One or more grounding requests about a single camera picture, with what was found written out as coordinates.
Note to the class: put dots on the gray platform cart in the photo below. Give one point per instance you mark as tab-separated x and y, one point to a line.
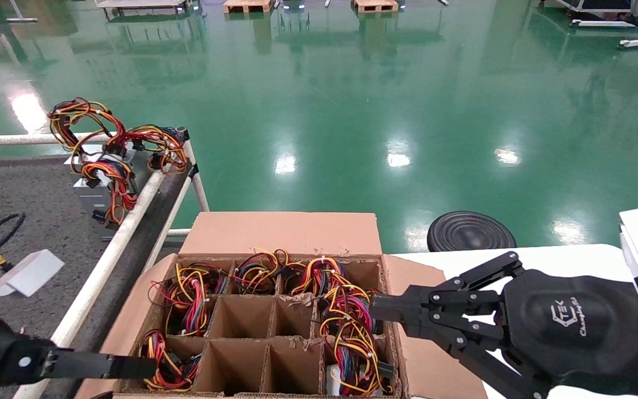
142	4

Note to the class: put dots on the white metal floor frame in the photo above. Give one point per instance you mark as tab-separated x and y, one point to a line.
601	23

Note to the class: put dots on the dark equipment cart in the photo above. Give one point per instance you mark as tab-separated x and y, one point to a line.
601	4

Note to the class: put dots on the brown cardboard box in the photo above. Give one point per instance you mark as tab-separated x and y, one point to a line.
297	233

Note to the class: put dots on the black round ribbed disc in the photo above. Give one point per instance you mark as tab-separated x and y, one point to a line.
468	233

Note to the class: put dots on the white pipe table underframe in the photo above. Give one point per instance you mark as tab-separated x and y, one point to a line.
200	191

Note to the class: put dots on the wooden pallet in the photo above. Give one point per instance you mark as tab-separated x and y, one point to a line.
374	5
247	5

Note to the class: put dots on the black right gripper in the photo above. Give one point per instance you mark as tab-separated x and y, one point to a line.
574	327

